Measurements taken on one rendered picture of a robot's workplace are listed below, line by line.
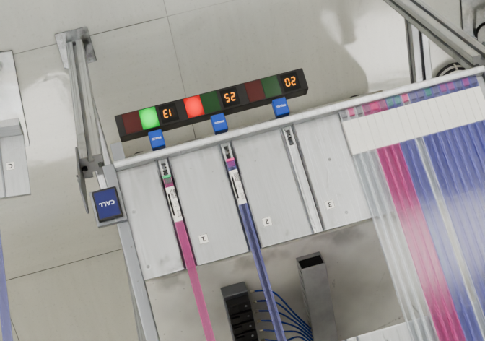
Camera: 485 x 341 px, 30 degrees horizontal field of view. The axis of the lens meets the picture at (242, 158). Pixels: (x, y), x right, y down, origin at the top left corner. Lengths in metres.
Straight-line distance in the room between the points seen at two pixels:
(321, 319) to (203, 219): 0.45
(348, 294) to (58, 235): 0.87
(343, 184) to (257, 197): 0.15
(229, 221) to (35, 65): 0.87
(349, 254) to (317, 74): 0.65
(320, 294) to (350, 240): 0.12
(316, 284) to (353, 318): 0.17
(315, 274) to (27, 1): 0.92
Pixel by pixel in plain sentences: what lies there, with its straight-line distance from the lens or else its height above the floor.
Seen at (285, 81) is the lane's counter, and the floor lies 0.66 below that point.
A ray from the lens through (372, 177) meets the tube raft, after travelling 1.54.
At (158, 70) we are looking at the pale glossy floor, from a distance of 2.25.
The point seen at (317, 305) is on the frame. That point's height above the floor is 0.66.
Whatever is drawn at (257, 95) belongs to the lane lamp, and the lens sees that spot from 1.58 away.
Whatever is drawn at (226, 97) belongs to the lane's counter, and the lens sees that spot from 1.58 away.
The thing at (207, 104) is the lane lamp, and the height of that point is 0.66.
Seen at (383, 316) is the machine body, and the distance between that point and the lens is 1.97.
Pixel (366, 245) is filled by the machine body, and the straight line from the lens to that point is 1.85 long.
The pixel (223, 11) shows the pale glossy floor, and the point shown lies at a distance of 2.23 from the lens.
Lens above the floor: 2.09
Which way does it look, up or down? 61 degrees down
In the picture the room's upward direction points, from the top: 155 degrees clockwise
